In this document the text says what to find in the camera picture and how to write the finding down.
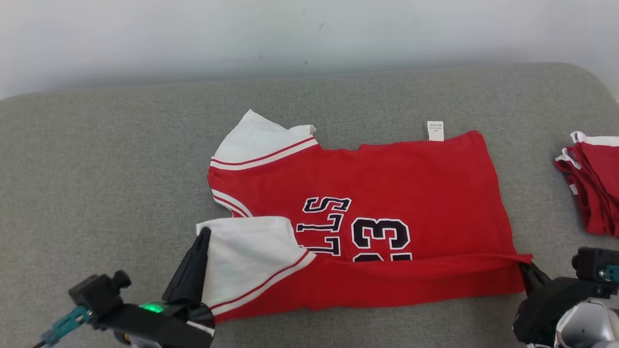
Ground teal left camera plug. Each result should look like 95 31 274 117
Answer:
41 305 92 346

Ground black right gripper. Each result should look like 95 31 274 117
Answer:
513 261 610 345

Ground red basketball shorts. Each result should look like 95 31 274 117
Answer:
555 130 619 237

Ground grey fabric sofa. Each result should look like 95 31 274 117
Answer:
0 62 619 348

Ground red white jersey shirt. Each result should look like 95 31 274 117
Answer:
196 109 534 323

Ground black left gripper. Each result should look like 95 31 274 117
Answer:
94 227 216 348

